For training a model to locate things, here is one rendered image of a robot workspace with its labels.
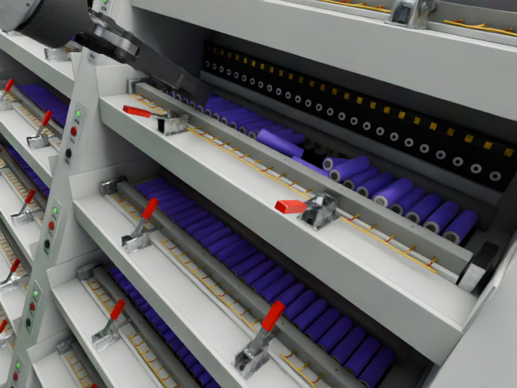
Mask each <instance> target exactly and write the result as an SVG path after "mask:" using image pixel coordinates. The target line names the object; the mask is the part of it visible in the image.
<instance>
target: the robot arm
mask: <svg viewBox="0 0 517 388"><path fill-rule="evenodd" d="M0 29H1V30H2V32H4V33H6V32H10V31H12V30H15V31H17V32H19V33H21V34H23V35H25V36H27V37H29V38H31V39H33V40H35V41H37V42H39V43H41V44H43V45H45V46H47V47H49V48H51V49H59V48H61V47H63V46H65V45H66V44H68V43H69V42H70V41H71V38H72V37H73V36H74V35H75V39H74V42H77V43H78V44H79V45H82V46H84V47H86V48H87V49H90V50H91V51H94V52H96V53H98V54H103V55H105V56H107V57H109V58H111V59H114V60H115V61H117V62H120V63H122V64H125V63H126V64H127V65H130V66H131V67H133V69H134V70H136V71H140V72H143V73H144V74H145V75H146V76H149V77H150V76H151V77H152V80H153V81H155V82H157V83H158V84H160V85H163V86H165V87H166V89H165V90H166V91H168V92H170V93H172V92H175V93H177V94H179V95H180V96H182V97H184V98H186V99H188V100H191V101H193V102H194V103H196V104H198V105H200V106H201V107H205V105H206V103H207V101H208V98H209V96H210V95H211V93H212V90H213V89H212V88H211V87H209V86H208V85H206V84H205V83H204V82H201V81H200V80H198V79H197V78H196V77H194V76H193V75H191V74H189V73H187V72H186V71H185V69H184V68H182V67H179V66H178V65H176V64H175V63H174V62H172V61H170V60H169V59H167V58H166V57H165V56H163V55H161V54H160V53H158V52H157V51H156V50H154V49H153V48H151V47H149V46H148V45H146V44H145V43H144V42H142V41H141V40H139V39H138V38H136V37H135V36H134V35H133V33H132V32H130V31H126V30H125V29H123V28H122V27H120V26H119V25H117V24H116V23H115V20H114V19H112V18H110V17H109V16H107V15H106V14H105V13H103V12H100V11H98V12H96V11H95V10H93V9H91V8H88V7H87V0H0Z"/></svg>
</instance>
